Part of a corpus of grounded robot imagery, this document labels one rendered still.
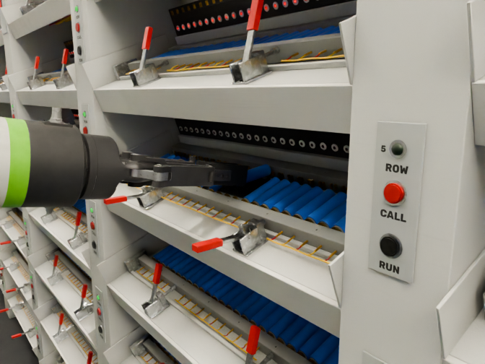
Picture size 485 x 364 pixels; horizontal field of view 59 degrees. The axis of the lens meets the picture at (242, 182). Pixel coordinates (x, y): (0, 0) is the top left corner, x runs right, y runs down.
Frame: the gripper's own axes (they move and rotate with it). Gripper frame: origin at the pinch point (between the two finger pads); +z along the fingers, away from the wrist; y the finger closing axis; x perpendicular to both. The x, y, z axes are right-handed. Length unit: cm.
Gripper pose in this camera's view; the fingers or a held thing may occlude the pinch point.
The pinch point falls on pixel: (221, 173)
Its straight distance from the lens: 61.1
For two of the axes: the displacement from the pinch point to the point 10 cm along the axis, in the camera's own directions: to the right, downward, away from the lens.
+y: -6.2, -1.6, 7.7
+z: 7.8, 0.3, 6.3
